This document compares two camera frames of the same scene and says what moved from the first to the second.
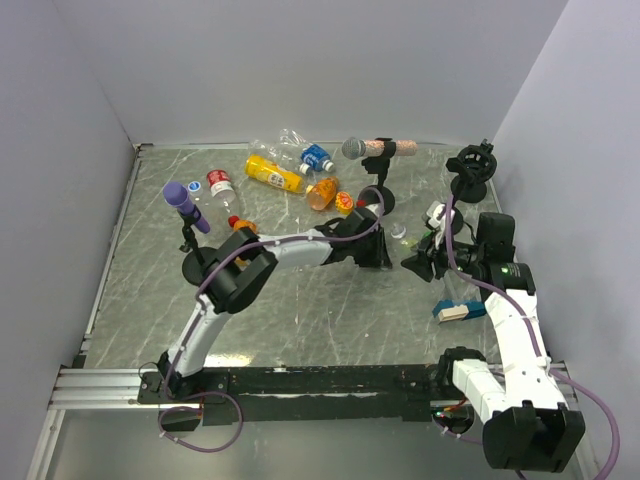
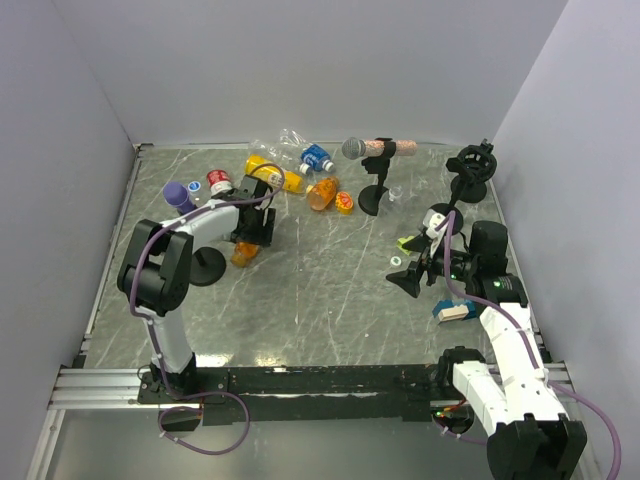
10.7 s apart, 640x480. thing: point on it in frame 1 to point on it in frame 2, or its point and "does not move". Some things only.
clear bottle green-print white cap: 398,231 to 394,203
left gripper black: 380,258 to 264,233
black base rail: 238,395 does not move
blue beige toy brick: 458,310 does not move
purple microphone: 176,194 does not move
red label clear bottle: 223,194 does not move
